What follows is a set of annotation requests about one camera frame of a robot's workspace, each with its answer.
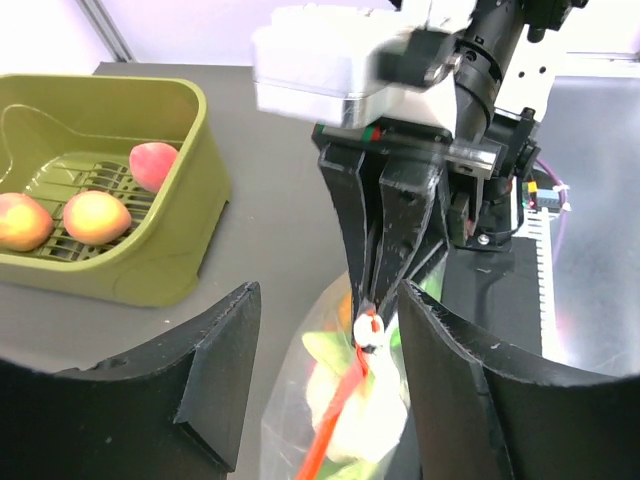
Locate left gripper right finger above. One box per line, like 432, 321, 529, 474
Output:
398, 282, 639, 479

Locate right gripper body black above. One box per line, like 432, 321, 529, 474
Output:
312, 0, 541, 251

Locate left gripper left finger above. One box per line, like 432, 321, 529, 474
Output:
1, 282, 261, 479

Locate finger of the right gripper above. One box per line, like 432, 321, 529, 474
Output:
372, 164, 446, 313
318, 143, 373, 305

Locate clear zip bag red seal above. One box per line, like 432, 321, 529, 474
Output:
258, 275, 421, 480

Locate fake orange yellow mango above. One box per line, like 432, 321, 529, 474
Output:
337, 293, 352, 332

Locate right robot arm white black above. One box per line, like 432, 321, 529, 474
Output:
312, 1, 578, 317

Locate fake peach pink right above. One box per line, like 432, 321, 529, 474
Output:
129, 142, 178, 193

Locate fake peach middle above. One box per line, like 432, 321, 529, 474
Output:
63, 190, 132, 245

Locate fake peach back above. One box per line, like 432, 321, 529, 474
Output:
1, 193, 54, 252

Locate olive green plastic basin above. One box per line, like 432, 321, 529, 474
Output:
1, 74, 231, 307

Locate grey slotted cable duct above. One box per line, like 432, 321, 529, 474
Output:
516, 208, 566, 363

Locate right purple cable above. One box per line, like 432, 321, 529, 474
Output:
534, 157, 574, 261

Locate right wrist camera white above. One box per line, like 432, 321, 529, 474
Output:
252, 1, 476, 132

